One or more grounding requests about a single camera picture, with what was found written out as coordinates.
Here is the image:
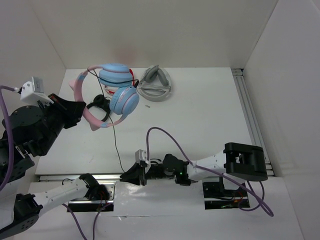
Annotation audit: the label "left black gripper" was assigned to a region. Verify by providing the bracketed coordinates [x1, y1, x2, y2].
[36, 91, 87, 155]

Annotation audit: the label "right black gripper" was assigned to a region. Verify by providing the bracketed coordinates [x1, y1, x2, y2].
[120, 161, 175, 186]

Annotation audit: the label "pink blue cat-ear headphones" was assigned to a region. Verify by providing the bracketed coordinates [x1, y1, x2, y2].
[69, 63, 140, 131]

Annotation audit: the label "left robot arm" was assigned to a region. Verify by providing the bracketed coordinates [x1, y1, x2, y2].
[0, 94, 105, 240]

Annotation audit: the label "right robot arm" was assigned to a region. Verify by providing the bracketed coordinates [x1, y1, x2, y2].
[120, 142, 268, 186]

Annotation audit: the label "black headphones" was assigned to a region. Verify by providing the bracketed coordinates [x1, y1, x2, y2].
[86, 94, 114, 124]

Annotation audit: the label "red headphones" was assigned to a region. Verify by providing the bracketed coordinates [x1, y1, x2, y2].
[103, 68, 136, 96]

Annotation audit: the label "grey white headphones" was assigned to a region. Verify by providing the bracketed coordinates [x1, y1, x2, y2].
[137, 65, 172, 102]

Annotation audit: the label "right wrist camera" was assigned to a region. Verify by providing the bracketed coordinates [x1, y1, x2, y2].
[135, 149, 150, 168]

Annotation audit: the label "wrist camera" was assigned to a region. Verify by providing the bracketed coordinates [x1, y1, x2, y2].
[18, 76, 54, 106]
[135, 149, 150, 168]

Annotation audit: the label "aluminium front rail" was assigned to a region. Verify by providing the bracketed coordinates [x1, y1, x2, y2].
[38, 173, 121, 182]

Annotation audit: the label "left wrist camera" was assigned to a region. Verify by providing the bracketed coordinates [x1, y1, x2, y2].
[18, 76, 54, 106]

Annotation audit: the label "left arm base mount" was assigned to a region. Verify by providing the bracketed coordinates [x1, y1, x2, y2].
[67, 181, 116, 213]

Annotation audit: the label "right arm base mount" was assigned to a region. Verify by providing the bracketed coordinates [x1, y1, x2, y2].
[202, 180, 250, 210]

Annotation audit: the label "aluminium side rail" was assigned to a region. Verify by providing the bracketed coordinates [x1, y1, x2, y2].
[231, 68, 275, 177]

